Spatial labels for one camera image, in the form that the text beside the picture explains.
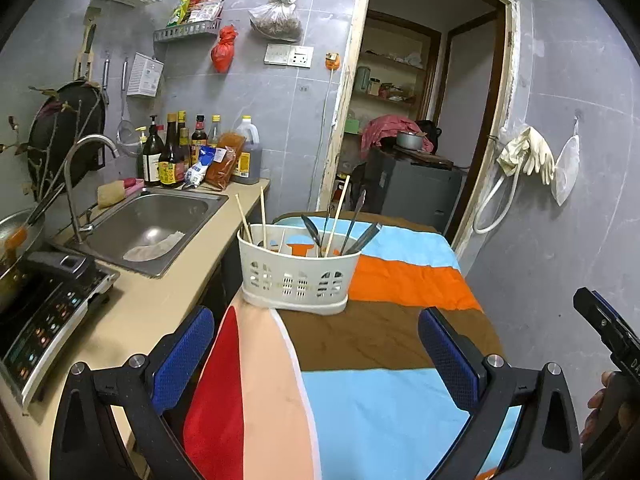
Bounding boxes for black hanging wok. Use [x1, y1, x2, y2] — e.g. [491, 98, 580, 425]
[26, 79, 108, 196]

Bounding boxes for dry plant branches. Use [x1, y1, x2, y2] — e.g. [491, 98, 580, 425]
[0, 85, 103, 221]

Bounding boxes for white wall switch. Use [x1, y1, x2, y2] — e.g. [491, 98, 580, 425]
[263, 43, 291, 66]

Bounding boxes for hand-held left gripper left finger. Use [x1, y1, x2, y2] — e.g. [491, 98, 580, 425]
[50, 305, 216, 480]

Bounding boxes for black induction cooker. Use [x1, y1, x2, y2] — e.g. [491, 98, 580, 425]
[0, 252, 121, 408]

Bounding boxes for colourful striped cloth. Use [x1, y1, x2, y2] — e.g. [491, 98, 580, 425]
[182, 211, 523, 480]

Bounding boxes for person's right hand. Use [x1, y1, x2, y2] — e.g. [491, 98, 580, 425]
[580, 371, 621, 442]

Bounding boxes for red plastic bag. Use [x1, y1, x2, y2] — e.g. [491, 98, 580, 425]
[210, 25, 239, 73]

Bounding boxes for dark bottle red cap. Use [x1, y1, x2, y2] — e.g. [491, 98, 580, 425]
[191, 115, 208, 161]

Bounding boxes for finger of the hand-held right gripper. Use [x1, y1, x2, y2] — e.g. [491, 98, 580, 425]
[591, 290, 640, 348]
[573, 287, 632, 361]

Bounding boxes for black bag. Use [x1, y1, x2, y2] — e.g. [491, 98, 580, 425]
[416, 120, 443, 156]

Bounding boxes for dark metal fork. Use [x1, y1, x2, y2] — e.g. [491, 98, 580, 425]
[320, 195, 334, 257]

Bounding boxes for slim dark sauce bottle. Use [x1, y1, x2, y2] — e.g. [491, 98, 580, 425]
[176, 111, 192, 181]

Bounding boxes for metal pot with food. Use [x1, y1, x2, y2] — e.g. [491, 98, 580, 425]
[0, 209, 47, 311]

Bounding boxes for grey cabinet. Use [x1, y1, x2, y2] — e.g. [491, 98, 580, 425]
[365, 147, 468, 233]

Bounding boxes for orange spice packet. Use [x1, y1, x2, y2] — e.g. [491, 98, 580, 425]
[204, 131, 246, 190]

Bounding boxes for wooden hanging board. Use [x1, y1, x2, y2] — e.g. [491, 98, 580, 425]
[74, 7, 98, 81]

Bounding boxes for soy sauce bottle yellow label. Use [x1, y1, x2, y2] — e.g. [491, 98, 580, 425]
[159, 113, 184, 189]

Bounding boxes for large oil jug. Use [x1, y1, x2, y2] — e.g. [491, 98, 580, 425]
[231, 116, 262, 185]

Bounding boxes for dark pump bottle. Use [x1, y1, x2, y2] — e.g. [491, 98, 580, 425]
[141, 116, 166, 186]

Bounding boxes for grey wall shelf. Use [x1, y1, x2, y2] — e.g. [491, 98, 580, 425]
[152, 17, 222, 43]

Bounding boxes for curved metal faucet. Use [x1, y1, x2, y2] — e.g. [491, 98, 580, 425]
[64, 134, 119, 245]

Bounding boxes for white and blue packet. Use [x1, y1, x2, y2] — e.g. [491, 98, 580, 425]
[184, 145, 219, 186]

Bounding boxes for metal spoon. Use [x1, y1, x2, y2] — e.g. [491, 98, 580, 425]
[301, 214, 322, 257]

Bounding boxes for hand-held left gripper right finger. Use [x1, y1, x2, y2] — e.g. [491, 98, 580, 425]
[417, 307, 583, 480]

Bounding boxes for wooden door frame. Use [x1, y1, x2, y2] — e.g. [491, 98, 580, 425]
[310, 0, 521, 256]

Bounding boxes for white power cable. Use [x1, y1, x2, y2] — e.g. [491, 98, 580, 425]
[312, 69, 334, 211]

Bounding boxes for hanging metal strainer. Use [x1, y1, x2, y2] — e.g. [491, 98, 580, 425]
[117, 57, 139, 157]

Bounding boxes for white hanging mesh bag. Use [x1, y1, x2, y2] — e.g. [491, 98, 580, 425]
[550, 117, 582, 206]

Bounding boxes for cream rubber gloves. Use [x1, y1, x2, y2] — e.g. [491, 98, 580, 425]
[496, 126, 556, 184]

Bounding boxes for green dish soap bottle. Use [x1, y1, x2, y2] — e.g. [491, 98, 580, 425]
[136, 126, 150, 181]

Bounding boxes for white wall socket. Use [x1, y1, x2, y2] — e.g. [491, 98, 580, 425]
[287, 45, 314, 68]

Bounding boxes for pile of seasoning packets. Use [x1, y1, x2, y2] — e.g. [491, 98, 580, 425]
[166, 0, 224, 28]

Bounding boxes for stainless steel sink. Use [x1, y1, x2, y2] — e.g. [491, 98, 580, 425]
[65, 187, 230, 279]

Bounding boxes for white hanging box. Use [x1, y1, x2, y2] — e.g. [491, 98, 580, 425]
[126, 52, 165, 98]

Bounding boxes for white plastic utensil basket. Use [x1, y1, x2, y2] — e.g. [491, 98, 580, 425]
[236, 223, 362, 317]

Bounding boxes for white rag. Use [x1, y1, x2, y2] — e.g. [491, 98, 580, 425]
[122, 231, 186, 262]

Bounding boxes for clear bag of dried goods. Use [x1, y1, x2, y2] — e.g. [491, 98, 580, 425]
[248, 0, 303, 42]

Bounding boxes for pink cloth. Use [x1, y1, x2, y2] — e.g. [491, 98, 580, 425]
[361, 115, 436, 163]

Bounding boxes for white hose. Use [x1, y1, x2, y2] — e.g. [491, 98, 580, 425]
[472, 157, 523, 235]

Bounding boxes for wooden shelf unit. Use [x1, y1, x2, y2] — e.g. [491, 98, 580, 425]
[342, 10, 443, 201]

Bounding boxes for yellow sponge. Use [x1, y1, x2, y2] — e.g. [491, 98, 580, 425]
[96, 181, 126, 208]

